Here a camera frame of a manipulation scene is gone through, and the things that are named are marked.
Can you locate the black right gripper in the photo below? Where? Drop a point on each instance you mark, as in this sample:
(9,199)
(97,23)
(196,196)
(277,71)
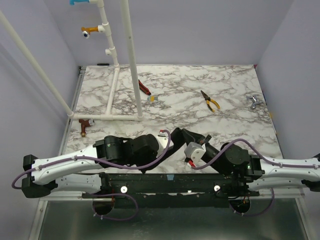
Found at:
(200,139)

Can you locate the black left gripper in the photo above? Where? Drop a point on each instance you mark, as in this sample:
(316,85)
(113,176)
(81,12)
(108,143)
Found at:
(144,169)

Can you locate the black zip tool case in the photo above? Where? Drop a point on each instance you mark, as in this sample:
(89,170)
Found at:
(186,136)

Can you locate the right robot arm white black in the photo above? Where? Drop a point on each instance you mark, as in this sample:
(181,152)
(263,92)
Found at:
(241,160)

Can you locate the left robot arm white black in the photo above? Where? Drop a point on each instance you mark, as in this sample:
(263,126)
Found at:
(62,173)

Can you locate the red black utility knife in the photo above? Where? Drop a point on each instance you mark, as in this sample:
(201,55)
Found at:
(143,88)

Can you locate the chrome faucet tap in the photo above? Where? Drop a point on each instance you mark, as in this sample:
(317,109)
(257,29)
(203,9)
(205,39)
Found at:
(255,101)

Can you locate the brown brass valve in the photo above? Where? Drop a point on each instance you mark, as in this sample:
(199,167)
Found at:
(85,123)

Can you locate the orange tap on pipe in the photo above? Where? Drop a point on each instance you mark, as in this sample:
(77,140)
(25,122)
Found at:
(86,31)

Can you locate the blue tap on pipe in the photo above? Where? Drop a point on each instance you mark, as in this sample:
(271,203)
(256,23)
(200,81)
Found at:
(73,2)

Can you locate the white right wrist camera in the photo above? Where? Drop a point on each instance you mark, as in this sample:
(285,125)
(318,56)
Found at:
(195,151)

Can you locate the yellow handled pliers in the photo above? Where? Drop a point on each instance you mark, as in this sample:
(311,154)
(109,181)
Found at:
(209,101)

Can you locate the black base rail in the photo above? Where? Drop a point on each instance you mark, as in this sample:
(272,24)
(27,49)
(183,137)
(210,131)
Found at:
(173,190)

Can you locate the white PVC pipe frame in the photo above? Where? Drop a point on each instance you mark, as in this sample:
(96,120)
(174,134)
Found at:
(104,28)

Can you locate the aluminium extrusion frame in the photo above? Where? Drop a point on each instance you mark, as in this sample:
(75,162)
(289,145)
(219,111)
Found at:
(42,204)

